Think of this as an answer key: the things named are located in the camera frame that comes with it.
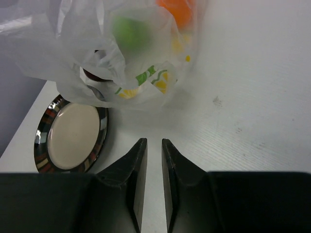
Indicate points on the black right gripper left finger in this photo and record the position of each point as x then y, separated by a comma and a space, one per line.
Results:
110, 201

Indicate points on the translucent printed plastic bag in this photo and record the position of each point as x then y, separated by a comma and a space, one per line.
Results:
70, 42

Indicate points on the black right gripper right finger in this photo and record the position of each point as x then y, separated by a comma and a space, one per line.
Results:
197, 201

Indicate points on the orange fake fruit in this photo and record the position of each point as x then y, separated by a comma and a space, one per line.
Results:
182, 10

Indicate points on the green fake watermelon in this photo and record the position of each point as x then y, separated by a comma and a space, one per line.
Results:
131, 35

